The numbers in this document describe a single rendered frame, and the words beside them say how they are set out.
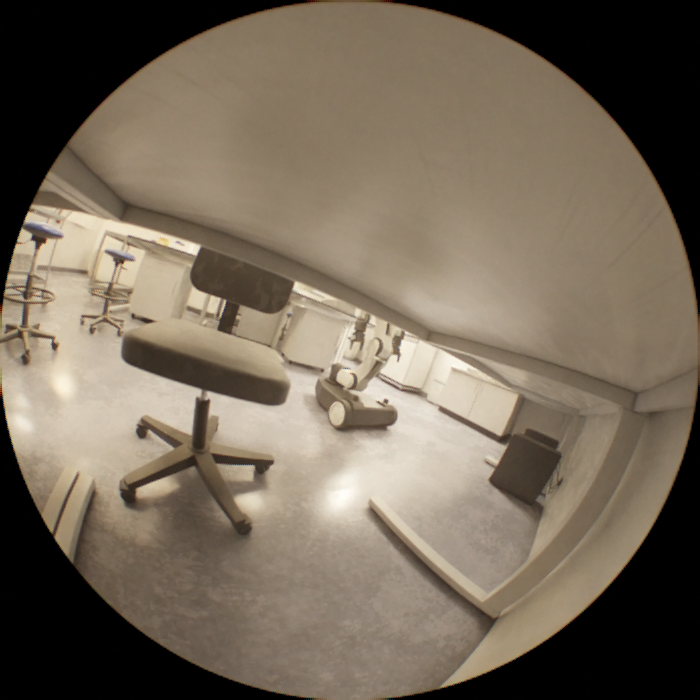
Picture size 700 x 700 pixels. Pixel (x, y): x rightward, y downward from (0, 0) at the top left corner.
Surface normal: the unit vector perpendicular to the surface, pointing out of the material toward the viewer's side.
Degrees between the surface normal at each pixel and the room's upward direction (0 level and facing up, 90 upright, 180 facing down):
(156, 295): 90
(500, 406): 90
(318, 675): 0
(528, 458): 90
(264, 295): 90
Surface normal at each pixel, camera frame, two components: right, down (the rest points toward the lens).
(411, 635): 0.34, -0.94
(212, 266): 0.44, 0.21
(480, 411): -0.80, -0.26
